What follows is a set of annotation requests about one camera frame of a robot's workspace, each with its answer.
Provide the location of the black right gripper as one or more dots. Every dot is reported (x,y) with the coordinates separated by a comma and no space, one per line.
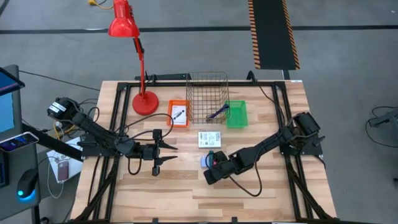
(220,169)

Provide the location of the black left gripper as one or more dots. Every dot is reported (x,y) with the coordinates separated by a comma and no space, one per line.
(147,152)

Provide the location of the blue-screen computer monitor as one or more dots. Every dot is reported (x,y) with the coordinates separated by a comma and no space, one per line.
(6,109)

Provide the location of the black orange-striped floor mat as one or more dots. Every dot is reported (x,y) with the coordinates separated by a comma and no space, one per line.
(273,34)

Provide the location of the white box with label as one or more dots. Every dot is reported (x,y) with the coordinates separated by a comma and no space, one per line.
(210,139)

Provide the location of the grey side desk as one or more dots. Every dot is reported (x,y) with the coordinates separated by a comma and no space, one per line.
(18,160)

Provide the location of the smartphone with lit screen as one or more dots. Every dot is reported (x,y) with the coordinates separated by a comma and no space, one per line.
(18,141)

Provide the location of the maroon power bank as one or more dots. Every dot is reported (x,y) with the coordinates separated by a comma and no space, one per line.
(63,171)

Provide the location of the black computer mouse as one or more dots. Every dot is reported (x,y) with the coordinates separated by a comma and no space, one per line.
(28,182)

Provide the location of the black diagonal support bar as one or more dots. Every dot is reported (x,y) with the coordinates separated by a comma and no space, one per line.
(53,141)

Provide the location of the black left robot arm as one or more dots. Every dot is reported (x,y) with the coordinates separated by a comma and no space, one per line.
(93,127)

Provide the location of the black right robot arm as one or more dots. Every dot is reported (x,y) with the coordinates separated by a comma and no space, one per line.
(267,146)

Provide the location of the white paper sheet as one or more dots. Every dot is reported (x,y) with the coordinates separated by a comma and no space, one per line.
(53,158)

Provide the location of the black aluminium table frame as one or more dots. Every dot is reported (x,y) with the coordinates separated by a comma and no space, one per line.
(168,84)

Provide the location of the blue round object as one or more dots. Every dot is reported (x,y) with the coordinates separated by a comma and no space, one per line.
(204,161)

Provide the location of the red desk lamp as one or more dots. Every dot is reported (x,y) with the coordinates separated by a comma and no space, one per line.
(145,104)

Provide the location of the orange plastic basket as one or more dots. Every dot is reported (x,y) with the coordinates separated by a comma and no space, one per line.
(169,113)

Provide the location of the green plastic basket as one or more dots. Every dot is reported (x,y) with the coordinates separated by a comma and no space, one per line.
(237,115)

